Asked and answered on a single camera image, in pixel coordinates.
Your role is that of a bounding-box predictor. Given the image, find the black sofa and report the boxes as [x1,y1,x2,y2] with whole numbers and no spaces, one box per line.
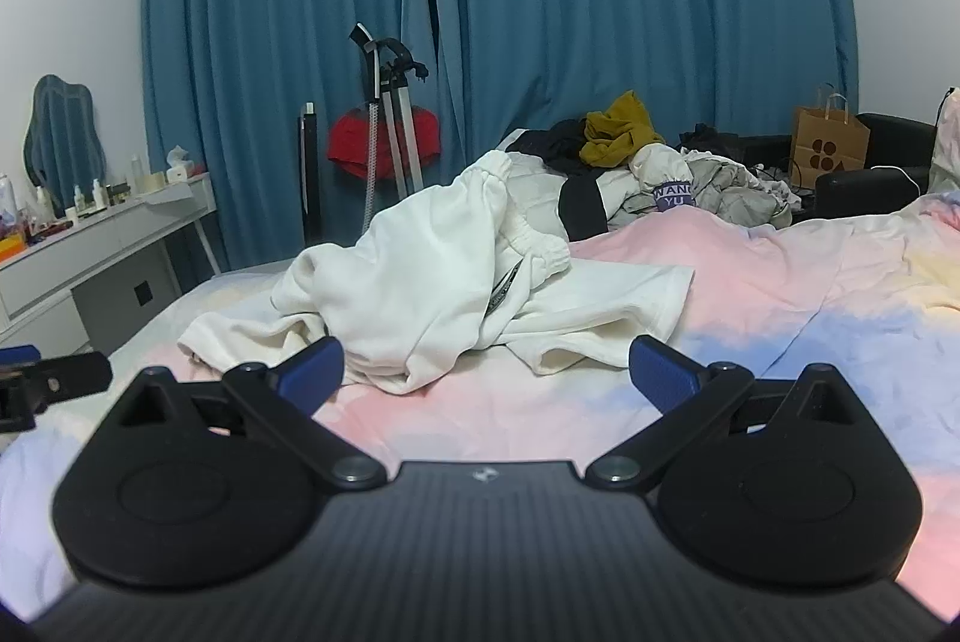
[739,113,940,221]

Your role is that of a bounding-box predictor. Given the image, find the pile of mixed clothes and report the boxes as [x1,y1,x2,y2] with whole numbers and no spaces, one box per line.
[517,143,700,234]

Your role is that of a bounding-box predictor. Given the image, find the black slim floor stand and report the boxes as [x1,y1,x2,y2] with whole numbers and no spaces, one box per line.
[297,102,323,247]

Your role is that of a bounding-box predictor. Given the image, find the white sweatshirt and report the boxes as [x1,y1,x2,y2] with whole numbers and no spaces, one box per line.
[178,149,572,397]

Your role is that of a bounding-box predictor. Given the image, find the small black garment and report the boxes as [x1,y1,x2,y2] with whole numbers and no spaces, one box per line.
[679,122,742,157]

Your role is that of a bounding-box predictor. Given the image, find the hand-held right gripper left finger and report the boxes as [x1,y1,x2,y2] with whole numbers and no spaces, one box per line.
[112,336,389,491]

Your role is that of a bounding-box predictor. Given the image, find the brown paper bag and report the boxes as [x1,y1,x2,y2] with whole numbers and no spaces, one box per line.
[789,83,872,190]

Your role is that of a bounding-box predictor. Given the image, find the pastel tie-dye bed sheet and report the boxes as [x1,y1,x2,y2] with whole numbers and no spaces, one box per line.
[0,188,960,620]

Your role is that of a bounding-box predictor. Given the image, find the white t-shirt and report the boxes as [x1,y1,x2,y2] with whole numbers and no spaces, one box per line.
[502,263,695,379]

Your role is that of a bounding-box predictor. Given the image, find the wavy teal frame mirror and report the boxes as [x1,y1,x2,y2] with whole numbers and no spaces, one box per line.
[23,74,99,209]

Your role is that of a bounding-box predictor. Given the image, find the grey crumpled garment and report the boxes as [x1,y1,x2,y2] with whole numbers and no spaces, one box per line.
[688,151,805,230]

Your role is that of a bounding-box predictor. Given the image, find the mustard yellow garment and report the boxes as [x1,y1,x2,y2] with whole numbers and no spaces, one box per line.
[580,91,666,169]

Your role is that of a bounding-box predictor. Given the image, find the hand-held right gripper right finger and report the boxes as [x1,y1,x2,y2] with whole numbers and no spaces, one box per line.
[583,336,863,491]

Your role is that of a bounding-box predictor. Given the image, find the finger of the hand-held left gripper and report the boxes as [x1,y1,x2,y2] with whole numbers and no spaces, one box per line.
[0,346,113,433]

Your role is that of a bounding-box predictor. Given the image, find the white vanity desk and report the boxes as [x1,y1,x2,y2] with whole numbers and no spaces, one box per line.
[0,171,223,354]

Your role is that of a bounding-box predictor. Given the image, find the red cloth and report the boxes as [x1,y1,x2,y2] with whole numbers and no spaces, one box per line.
[327,109,440,179]

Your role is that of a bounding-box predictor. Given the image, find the white tissue box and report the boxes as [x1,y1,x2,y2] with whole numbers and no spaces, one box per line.
[164,145,198,185]

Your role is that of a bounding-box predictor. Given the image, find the white cable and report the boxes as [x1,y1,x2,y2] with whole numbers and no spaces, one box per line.
[862,164,925,194]

